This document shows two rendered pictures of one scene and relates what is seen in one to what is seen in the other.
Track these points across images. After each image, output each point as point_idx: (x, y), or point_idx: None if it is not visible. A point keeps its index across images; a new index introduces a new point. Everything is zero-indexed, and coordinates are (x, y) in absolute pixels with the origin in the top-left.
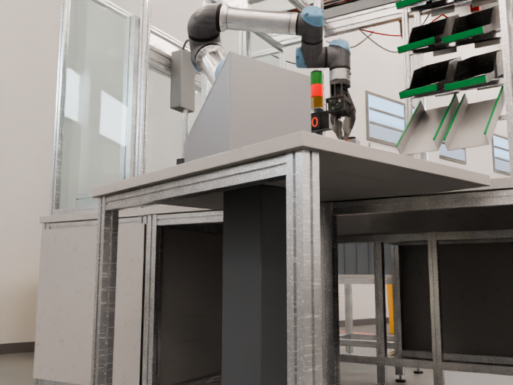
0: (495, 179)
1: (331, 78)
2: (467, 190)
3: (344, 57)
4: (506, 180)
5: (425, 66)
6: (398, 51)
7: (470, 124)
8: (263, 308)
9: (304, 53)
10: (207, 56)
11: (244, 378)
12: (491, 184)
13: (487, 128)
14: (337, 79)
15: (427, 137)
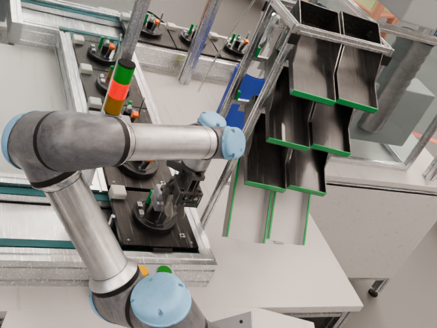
0: (307, 307)
1: (193, 167)
2: (284, 312)
3: None
4: (313, 308)
5: (255, 99)
6: (266, 140)
7: (280, 199)
8: None
9: None
10: (68, 193)
11: None
12: (302, 310)
13: (305, 237)
14: (203, 177)
15: (246, 214)
